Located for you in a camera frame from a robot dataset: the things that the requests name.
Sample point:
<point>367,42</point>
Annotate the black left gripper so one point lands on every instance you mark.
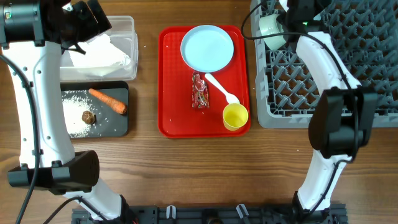
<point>91,28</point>

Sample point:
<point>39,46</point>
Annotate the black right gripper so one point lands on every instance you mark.
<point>319,4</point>

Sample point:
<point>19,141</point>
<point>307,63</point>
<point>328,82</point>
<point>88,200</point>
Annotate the green bowl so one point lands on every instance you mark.
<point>269,25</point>

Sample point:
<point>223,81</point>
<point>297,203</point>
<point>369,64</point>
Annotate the white napkin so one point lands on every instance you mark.
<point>101,57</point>

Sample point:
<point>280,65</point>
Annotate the brown mushroom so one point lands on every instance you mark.
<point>88,117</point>

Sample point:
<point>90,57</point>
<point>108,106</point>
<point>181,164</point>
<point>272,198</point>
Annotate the orange carrot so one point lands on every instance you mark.
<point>116,105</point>

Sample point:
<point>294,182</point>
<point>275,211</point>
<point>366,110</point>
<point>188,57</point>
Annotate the light blue plate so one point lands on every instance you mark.
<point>207,48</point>

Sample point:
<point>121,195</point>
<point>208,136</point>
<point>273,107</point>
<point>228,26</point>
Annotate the yellow plastic cup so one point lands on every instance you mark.
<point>235,116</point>

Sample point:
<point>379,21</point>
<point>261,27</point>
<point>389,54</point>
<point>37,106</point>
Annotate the red snack wrapper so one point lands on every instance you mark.
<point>200,95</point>

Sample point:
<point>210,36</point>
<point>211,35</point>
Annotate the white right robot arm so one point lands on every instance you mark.
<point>343,117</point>

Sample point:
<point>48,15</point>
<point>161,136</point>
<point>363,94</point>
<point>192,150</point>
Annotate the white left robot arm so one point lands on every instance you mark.
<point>48,160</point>

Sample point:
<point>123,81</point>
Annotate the grey dishwasher rack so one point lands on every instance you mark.
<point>364,33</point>

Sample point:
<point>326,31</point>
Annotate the clear plastic bin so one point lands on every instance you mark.
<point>124,37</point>

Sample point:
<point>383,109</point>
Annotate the white rice pile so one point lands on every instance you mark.
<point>75,103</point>

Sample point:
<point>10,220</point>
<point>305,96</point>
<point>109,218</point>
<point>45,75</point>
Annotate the white plastic spoon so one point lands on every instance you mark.
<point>230,98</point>

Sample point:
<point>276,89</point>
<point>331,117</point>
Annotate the black tray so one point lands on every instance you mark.
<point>108,123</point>

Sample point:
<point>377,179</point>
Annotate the red serving tray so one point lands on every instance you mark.
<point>176,116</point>

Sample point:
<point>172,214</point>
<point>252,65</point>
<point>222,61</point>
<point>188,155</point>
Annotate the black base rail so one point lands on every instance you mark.
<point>238,214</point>

